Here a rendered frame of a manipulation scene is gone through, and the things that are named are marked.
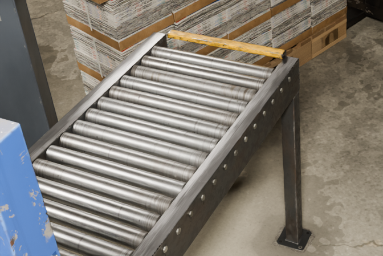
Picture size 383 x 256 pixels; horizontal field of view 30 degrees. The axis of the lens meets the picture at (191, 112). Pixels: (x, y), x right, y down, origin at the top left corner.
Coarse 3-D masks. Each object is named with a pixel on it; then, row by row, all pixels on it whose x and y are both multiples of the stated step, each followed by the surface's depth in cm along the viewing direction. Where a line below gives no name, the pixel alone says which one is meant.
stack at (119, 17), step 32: (64, 0) 301; (128, 0) 276; (160, 0) 287; (192, 0) 300; (224, 0) 315; (256, 0) 327; (128, 32) 283; (160, 32) 294; (192, 32) 307; (224, 32) 322; (256, 32) 338; (288, 32) 354; (96, 64) 306
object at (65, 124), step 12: (156, 36) 251; (144, 48) 245; (132, 60) 239; (120, 72) 234; (108, 84) 229; (96, 96) 224; (108, 96) 228; (72, 108) 220; (84, 108) 219; (96, 108) 223; (60, 120) 215; (72, 120) 215; (84, 120) 219; (48, 132) 211; (60, 132) 210; (72, 132) 214; (36, 144) 207; (48, 144) 206; (36, 156) 202
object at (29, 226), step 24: (0, 120) 85; (0, 144) 82; (24, 144) 86; (0, 168) 83; (24, 168) 87; (0, 192) 84; (24, 192) 88; (0, 216) 85; (24, 216) 89; (0, 240) 88; (24, 240) 90; (48, 240) 95
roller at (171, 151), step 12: (84, 132) 212; (96, 132) 210; (108, 132) 208; (120, 132) 207; (120, 144) 206; (132, 144) 204; (144, 144) 202; (156, 144) 201; (168, 144) 200; (168, 156) 199; (180, 156) 197; (192, 156) 196; (204, 156) 194
